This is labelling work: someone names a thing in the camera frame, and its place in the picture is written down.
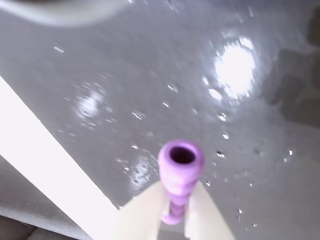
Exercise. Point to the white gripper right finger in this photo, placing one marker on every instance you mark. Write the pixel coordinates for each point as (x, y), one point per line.
(207, 217)

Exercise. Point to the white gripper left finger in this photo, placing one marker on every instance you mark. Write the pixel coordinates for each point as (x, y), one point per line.
(140, 215)

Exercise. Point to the purple rubber pen grip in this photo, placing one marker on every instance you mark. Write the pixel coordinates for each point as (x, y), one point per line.
(180, 172)

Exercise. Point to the grey cup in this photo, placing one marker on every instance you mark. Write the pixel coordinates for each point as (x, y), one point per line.
(62, 12)

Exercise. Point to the grey fabric sofa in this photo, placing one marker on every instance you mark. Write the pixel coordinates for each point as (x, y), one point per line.
(22, 217)

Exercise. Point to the grey plastic mat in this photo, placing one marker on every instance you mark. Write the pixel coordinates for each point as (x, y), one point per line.
(175, 87)

